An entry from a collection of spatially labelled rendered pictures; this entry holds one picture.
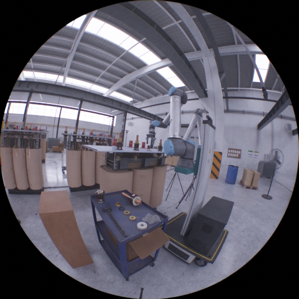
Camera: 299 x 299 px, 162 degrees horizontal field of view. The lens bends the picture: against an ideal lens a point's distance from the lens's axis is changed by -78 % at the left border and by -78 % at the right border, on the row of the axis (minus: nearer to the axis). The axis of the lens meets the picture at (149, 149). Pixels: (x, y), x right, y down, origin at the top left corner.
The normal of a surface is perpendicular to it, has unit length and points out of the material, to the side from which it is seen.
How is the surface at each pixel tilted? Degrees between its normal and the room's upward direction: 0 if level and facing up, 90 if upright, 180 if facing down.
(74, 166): 90
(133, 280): 0
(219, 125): 90
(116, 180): 90
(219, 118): 90
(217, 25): 174
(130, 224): 0
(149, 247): 26
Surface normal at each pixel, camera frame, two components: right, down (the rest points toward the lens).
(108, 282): 0.11, -0.99
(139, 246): 0.39, -0.85
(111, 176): 0.00, 0.05
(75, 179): 0.74, 0.11
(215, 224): -0.77, -0.05
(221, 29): -0.03, 1.00
